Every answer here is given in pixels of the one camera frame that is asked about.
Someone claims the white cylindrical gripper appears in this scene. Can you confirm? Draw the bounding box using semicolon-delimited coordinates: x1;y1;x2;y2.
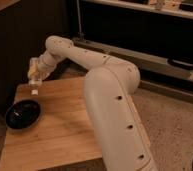
29;57;52;80

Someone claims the white plastic bottle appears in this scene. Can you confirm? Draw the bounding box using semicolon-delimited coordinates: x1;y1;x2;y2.
27;58;42;95

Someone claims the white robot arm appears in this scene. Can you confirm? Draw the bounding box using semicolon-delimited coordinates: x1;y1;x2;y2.
28;36;158;171

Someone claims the black ceramic bowl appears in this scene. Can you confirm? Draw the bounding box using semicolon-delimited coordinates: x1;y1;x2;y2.
5;99;41;130

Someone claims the vertical metal pipe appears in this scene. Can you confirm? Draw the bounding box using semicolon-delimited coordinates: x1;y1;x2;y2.
76;0;84;40

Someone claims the grey baseboard heater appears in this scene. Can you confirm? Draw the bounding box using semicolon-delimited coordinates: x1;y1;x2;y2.
73;37;193;82

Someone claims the wooden shelf with items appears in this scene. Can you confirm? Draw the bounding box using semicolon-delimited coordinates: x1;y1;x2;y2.
84;0;193;20

